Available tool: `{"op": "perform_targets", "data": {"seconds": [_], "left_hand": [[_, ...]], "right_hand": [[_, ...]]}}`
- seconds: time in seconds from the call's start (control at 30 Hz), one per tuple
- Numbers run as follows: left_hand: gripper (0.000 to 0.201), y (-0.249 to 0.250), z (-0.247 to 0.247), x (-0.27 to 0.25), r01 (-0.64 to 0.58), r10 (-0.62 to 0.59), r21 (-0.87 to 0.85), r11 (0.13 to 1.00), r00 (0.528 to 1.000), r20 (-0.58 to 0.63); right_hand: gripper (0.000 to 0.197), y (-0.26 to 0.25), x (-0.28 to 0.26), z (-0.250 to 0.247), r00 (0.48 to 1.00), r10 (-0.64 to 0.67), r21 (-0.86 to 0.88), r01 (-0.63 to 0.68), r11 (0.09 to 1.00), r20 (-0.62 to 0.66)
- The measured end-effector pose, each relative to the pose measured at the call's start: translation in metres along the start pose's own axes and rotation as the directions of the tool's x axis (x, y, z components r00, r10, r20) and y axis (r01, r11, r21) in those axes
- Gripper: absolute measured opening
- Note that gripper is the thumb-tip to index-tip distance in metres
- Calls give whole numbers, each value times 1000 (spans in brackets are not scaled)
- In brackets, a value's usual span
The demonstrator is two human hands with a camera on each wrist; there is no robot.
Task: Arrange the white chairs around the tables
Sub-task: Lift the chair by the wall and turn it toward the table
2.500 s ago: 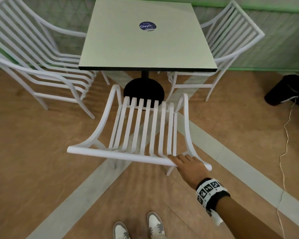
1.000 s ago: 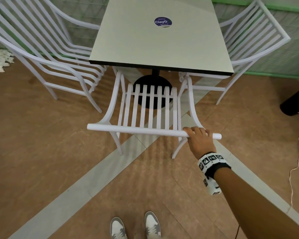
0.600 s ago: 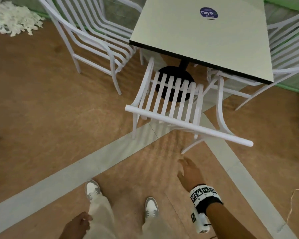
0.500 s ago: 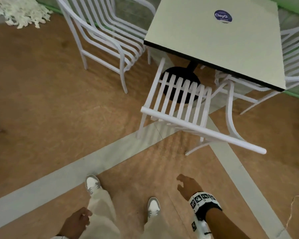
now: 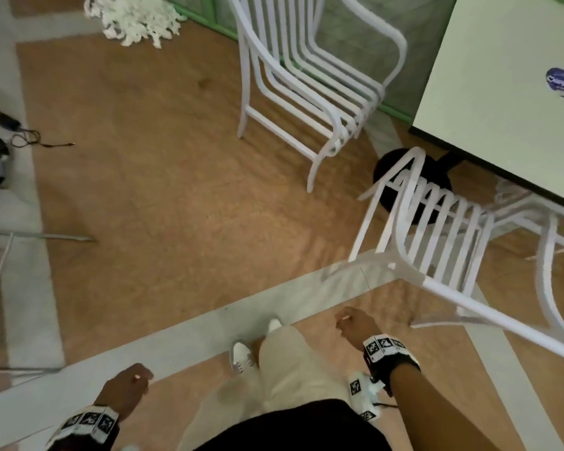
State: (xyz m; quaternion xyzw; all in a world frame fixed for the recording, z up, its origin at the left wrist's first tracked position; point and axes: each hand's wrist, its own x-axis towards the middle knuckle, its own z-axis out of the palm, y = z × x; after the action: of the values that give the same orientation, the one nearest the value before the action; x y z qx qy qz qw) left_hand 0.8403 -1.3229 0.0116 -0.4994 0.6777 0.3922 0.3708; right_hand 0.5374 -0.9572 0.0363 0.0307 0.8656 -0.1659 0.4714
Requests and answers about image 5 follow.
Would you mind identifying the black shirt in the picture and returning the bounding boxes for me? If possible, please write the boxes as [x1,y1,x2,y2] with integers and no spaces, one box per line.
[206,398,394,451]

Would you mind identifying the white string mop head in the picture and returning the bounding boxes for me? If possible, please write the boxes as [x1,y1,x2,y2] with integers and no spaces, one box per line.
[84,0,187,49]

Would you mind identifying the black round table base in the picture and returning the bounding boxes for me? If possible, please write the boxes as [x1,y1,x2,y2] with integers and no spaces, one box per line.
[372,147,462,227]

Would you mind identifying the round blue sticker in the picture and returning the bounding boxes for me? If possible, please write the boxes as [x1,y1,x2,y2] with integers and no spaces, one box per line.
[545,67,564,100]

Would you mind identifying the person's right hand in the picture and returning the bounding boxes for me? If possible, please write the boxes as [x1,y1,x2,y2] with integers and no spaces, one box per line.
[334,307,384,353]

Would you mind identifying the white metal slatted chair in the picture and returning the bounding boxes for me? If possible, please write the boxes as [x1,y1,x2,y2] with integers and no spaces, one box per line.
[226,0,408,194]
[321,146,564,368]

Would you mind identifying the pale green square table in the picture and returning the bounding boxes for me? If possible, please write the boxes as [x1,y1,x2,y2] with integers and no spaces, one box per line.
[410,0,564,215]

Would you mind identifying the person's right forearm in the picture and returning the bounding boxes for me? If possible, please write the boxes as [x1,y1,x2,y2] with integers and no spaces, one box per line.
[388,362,500,451]

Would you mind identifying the wrist marker band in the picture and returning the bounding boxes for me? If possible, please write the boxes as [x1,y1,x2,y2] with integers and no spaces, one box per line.
[362,334,422,398]
[44,405,121,451]

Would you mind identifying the grey metal stand legs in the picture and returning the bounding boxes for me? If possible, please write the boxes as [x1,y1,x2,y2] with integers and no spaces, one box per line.
[0,228,97,377]

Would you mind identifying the beige trousers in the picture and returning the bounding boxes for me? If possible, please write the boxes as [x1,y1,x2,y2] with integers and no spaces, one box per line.
[176,324,359,451]

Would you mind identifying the left wrist marker band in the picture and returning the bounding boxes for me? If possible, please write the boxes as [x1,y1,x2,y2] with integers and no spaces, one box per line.
[44,405,121,451]

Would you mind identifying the white wrist camera with markers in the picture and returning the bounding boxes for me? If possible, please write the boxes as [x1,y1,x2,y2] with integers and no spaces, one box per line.
[347,371,399,422]

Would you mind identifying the right wrist marker band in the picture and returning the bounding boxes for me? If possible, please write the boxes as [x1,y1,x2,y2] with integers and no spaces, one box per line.
[362,334,422,398]

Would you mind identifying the person's left hand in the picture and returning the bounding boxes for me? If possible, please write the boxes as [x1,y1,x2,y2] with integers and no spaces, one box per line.
[94,363,154,423]

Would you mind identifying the black power adapter with cable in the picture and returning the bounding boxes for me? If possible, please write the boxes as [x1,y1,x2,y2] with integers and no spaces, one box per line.
[0,107,76,149]

